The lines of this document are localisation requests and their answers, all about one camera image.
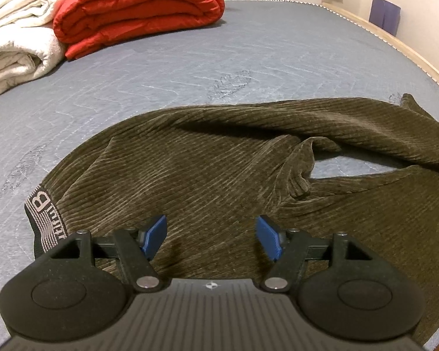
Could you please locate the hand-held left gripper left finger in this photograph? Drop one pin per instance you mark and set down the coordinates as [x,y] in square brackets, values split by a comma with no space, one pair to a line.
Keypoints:
[155,234]

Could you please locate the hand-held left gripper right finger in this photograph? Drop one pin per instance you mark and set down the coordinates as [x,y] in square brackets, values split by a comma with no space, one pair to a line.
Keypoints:
[269,234]

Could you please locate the grey quilted bed mattress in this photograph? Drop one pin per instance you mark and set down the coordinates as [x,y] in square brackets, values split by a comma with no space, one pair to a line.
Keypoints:
[168,62]

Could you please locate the red folded quilt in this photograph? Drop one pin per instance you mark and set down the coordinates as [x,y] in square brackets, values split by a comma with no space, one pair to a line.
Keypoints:
[139,7]

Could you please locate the white folded blanket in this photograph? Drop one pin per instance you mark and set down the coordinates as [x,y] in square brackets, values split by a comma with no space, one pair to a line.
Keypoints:
[14,36]

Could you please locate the purple panel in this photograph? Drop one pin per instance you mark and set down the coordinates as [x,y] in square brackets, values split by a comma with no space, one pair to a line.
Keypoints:
[385,14]

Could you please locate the wooden bed frame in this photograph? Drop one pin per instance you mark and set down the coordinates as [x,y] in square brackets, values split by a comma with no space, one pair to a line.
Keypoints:
[398,44]

